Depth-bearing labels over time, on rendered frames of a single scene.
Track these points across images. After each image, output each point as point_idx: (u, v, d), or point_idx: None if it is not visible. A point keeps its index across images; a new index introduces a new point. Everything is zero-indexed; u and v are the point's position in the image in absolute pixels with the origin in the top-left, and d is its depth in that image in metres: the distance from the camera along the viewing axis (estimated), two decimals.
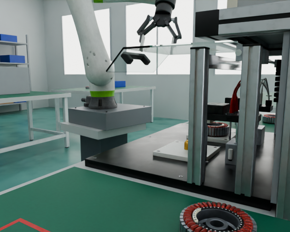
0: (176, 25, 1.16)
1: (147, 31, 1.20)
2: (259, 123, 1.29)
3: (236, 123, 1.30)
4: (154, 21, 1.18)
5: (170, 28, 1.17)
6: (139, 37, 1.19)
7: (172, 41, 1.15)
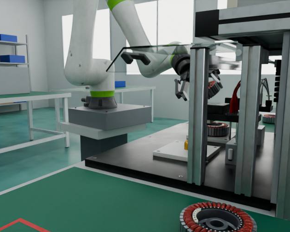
0: (180, 89, 1.05)
1: None
2: (217, 87, 0.91)
3: None
4: None
5: (186, 87, 1.04)
6: (218, 77, 0.97)
7: None
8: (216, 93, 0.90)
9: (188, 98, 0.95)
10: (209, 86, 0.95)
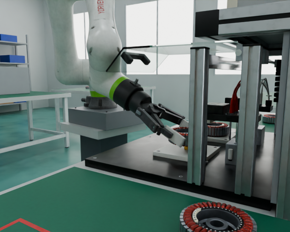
0: (145, 121, 0.78)
1: (172, 119, 0.86)
2: None
3: None
4: None
5: None
6: (185, 125, 0.87)
7: (167, 137, 0.75)
8: None
9: None
10: (187, 131, 0.81)
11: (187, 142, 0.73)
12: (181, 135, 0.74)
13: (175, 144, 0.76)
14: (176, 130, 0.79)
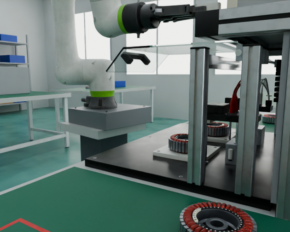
0: None
1: None
2: None
3: (175, 147, 0.75)
4: None
5: None
6: (197, 6, 0.74)
7: (203, 4, 0.75)
8: None
9: (179, 142, 0.74)
10: (187, 137, 0.82)
11: (187, 149, 0.73)
12: (181, 142, 0.74)
13: (175, 151, 0.76)
14: (176, 136, 0.80)
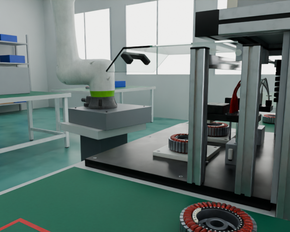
0: None
1: None
2: None
3: (175, 147, 0.75)
4: None
5: None
6: None
7: None
8: None
9: (179, 142, 0.74)
10: (187, 137, 0.82)
11: (187, 149, 0.73)
12: (181, 142, 0.74)
13: (175, 151, 0.76)
14: (176, 136, 0.80)
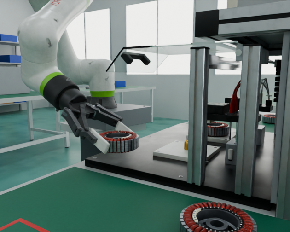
0: (106, 110, 0.81)
1: (86, 124, 0.70)
2: None
3: None
4: (83, 110, 0.73)
5: (104, 113, 0.78)
6: (89, 134, 0.67)
7: (124, 125, 0.77)
8: (138, 146, 0.72)
9: None
10: (119, 135, 0.74)
11: (112, 148, 0.66)
12: (106, 140, 0.67)
13: None
14: (106, 134, 0.73)
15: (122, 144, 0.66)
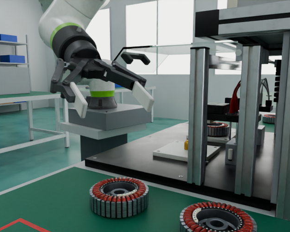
0: (124, 69, 0.59)
1: (74, 80, 0.50)
2: (148, 197, 0.51)
3: (90, 202, 0.50)
4: (82, 64, 0.54)
5: (118, 72, 0.57)
6: (65, 89, 0.46)
7: (141, 86, 0.54)
8: (146, 208, 0.49)
9: (92, 197, 0.48)
10: (128, 186, 0.54)
11: (99, 210, 0.47)
12: (95, 196, 0.48)
13: (93, 207, 0.50)
14: (108, 182, 0.54)
15: (113, 206, 0.46)
